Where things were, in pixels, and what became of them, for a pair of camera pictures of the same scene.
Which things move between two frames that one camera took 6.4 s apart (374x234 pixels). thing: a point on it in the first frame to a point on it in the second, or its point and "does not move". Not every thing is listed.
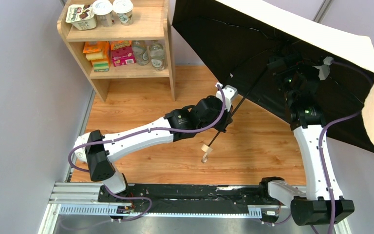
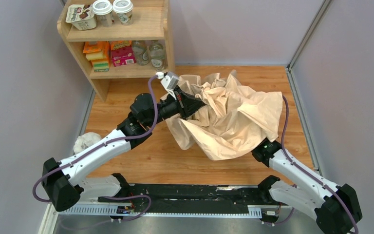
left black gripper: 225,121 to 180,105
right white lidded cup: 124,9 does not move
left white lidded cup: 102,9 does not move
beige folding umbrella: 238,44 to 233,120
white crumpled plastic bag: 81,152 does not move
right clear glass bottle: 157,55 does not move
